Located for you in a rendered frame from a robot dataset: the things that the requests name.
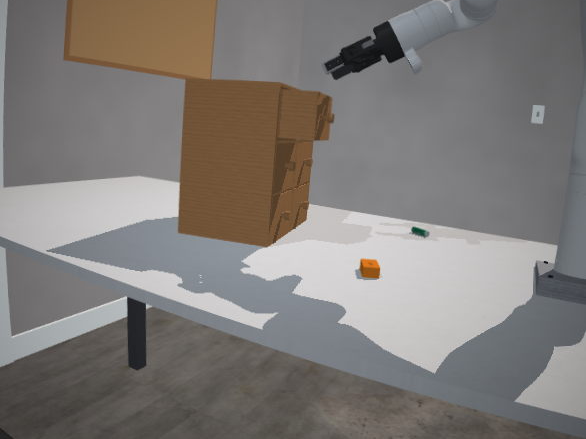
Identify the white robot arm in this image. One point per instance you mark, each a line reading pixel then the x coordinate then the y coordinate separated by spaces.
pixel 416 28

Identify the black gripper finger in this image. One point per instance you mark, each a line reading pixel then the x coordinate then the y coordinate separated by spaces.
pixel 362 47
pixel 346 69

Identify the brown wooden chest of drawers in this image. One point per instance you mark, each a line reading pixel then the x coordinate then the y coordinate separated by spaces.
pixel 228 153

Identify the brown wooden drawer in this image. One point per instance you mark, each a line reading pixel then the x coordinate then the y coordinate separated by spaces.
pixel 304 115
pixel 280 213
pixel 300 204
pixel 284 170
pixel 303 161

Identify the green battery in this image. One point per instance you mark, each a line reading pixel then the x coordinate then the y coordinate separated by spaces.
pixel 420 231

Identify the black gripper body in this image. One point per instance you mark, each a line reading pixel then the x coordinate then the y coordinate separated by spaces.
pixel 386 43

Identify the orange 9v battery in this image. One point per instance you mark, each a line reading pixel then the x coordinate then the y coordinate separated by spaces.
pixel 369 268

